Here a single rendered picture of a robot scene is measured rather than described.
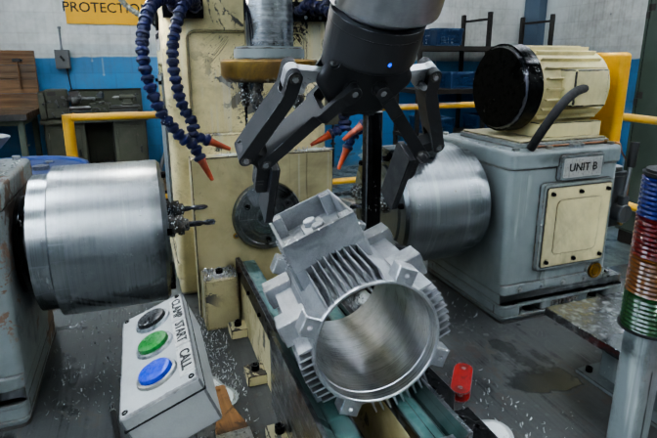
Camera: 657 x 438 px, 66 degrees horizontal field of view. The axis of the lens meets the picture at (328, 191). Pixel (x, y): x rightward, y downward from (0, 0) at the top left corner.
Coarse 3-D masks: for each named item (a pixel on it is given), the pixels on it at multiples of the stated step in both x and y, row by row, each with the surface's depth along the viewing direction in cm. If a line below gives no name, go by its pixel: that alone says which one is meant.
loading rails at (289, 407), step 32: (256, 288) 93; (256, 320) 90; (256, 352) 93; (288, 352) 73; (256, 384) 85; (288, 384) 68; (416, 384) 65; (288, 416) 70; (320, 416) 59; (352, 416) 78; (384, 416) 66; (416, 416) 61; (448, 416) 59
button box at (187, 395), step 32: (128, 320) 56; (160, 320) 53; (192, 320) 55; (128, 352) 50; (160, 352) 48; (192, 352) 46; (128, 384) 45; (160, 384) 43; (192, 384) 42; (128, 416) 41; (160, 416) 42; (192, 416) 43
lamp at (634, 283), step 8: (632, 256) 58; (632, 264) 57; (640, 264) 56; (648, 264) 56; (656, 264) 55; (632, 272) 58; (640, 272) 56; (648, 272) 56; (656, 272) 55; (632, 280) 58; (640, 280) 56; (648, 280) 56; (656, 280) 55; (632, 288) 58; (640, 288) 57; (648, 288) 56; (656, 288) 55; (640, 296) 57; (648, 296) 56; (656, 296) 56
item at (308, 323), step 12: (276, 264) 73; (396, 264) 59; (408, 264) 59; (396, 276) 58; (408, 276) 58; (300, 312) 58; (312, 312) 58; (300, 324) 57; (312, 324) 56; (312, 336) 57; (444, 348) 62; (432, 360) 62; (444, 360) 62; (336, 408) 61; (348, 408) 60; (360, 408) 61
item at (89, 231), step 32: (32, 192) 77; (64, 192) 77; (96, 192) 78; (128, 192) 79; (160, 192) 81; (32, 224) 74; (64, 224) 75; (96, 224) 76; (128, 224) 77; (160, 224) 79; (32, 256) 74; (64, 256) 74; (96, 256) 76; (128, 256) 77; (160, 256) 79; (64, 288) 76; (96, 288) 78; (128, 288) 80; (160, 288) 82
